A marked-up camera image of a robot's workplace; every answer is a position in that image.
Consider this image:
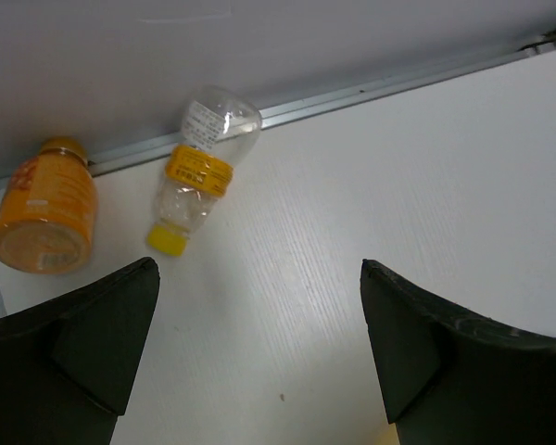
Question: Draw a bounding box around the orange juice bottle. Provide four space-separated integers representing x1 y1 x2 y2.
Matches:
0 137 97 274

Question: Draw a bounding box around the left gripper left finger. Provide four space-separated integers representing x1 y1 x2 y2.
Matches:
0 257 160 444

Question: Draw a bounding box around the clear bottle yellow label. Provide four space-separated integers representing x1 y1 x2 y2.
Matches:
146 85 262 256

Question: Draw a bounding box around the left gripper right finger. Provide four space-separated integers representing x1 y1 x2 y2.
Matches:
360 260 556 444

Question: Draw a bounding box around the aluminium table rail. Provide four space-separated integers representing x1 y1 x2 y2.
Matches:
89 30 556 177

